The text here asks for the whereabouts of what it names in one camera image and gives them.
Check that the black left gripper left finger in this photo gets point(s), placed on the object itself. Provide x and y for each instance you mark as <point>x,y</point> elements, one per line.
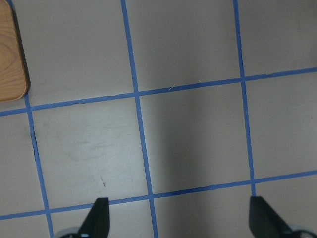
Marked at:
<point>97,222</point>

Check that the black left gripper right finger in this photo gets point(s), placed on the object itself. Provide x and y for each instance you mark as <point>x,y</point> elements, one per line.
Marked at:
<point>264,222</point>

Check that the wooden tray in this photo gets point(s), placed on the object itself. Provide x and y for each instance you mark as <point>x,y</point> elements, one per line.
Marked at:
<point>14,78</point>

